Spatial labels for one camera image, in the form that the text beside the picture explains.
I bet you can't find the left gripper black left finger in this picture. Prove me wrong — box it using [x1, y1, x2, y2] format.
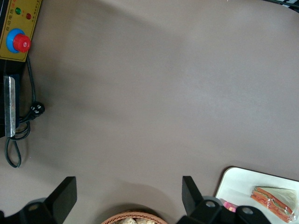
[0, 176, 78, 224]

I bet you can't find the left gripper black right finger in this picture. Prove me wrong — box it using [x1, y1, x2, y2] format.
[177, 176, 273, 224]

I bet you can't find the triangular sandwich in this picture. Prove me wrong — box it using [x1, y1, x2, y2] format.
[250, 186, 298, 224]

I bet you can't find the beige plastic tray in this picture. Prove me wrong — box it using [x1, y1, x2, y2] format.
[214, 166, 299, 224]

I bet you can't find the pink snack packet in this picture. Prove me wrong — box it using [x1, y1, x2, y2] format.
[219, 198, 239, 213]

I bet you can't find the round brown wicker basket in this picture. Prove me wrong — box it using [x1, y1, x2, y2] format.
[100, 210, 169, 224]

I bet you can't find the silver metal strip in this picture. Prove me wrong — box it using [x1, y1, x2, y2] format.
[3, 76, 16, 138]

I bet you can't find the yellow black control box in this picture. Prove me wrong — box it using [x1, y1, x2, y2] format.
[0, 0, 43, 140]

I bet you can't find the black power cable with plug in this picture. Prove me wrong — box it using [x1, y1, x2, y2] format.
[4, 57, 46, 168]

